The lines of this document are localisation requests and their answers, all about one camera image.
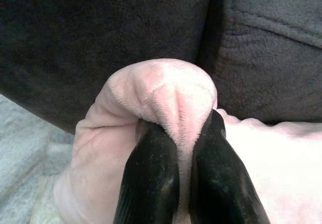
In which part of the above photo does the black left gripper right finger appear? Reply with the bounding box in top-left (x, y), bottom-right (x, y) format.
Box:
top-left (189, 109), bottom-right (271, 224)

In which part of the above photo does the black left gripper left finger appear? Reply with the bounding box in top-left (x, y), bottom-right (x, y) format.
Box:
top-left (112, 121), bottom-right (181, 224)

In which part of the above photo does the pink plush pillow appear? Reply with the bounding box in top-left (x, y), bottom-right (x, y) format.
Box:
top-left (52, 57), bottom-right (322, 224)

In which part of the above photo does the grey fabric sofa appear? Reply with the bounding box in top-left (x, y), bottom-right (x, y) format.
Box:
top-left (0, 0), bottom-right (322, 136)

